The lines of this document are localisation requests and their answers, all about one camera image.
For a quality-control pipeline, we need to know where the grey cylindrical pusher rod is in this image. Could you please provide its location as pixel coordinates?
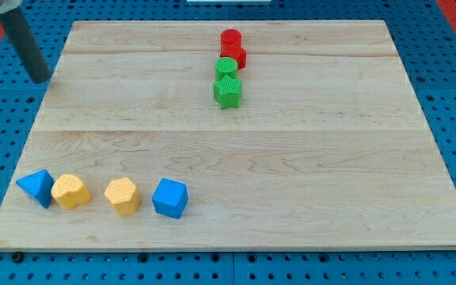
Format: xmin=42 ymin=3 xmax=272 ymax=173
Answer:
xmin=0 ymin=0 xmax=52 ymax=84

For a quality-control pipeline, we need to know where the blue triangle block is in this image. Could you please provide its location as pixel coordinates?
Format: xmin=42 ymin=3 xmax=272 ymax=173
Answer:
xmin=16 ymin=169 xmax=55 ymax=208

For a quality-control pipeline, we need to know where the yellow heart block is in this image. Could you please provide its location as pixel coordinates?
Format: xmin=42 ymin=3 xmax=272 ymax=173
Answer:
xmin=51 ymin=173 xmax=92 ymax=210

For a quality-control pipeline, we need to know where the yellow hexagon block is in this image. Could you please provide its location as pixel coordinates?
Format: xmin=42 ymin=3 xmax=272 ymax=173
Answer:
xmin=104 ymin=177 xmax=142 ymax=216

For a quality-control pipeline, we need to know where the green cylinder block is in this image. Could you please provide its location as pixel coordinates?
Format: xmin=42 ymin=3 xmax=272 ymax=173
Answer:
xmin=215 ymin=57 xmax=238 ymax=81

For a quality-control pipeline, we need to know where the red cylinder block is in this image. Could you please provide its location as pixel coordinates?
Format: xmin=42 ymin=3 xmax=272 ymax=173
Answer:
xmin=220 ymin=28 xmax=242 ymax=46

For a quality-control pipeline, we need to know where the red star block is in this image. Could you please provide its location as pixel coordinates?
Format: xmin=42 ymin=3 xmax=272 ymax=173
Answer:
xmin=220 ymin=44 xmax=247 ymax=70

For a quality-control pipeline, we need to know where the green star block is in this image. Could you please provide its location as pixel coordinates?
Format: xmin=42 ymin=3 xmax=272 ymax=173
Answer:
xmin=213 ymin=75 xmax=242 ymax=109

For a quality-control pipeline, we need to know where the blue cube block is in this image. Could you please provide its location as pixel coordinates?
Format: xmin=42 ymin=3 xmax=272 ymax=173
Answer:
xmin=152 ymin=178 xmax=188 ymax=219

